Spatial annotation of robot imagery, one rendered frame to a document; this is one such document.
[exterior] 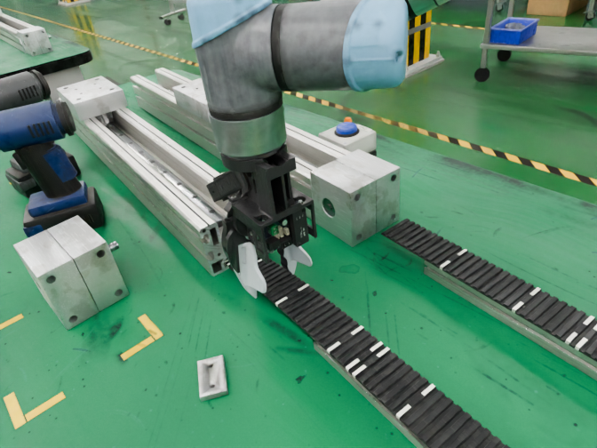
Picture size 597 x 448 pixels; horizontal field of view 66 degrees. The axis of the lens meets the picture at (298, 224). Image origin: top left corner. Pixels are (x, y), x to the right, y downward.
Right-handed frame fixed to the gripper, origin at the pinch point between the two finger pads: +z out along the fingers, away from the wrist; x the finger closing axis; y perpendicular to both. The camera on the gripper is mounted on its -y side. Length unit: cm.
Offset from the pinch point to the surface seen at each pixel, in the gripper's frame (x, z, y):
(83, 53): 22, 3, -175
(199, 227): -4.6, -6.2, -8.6
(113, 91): 3, -10, -66
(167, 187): -3.3, -6.2, -22.5
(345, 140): 29.3, -3.7, -17.5
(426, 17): 280, 44, -210
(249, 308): -4.2, 2.3, 0.9
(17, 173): -21, -3, -57
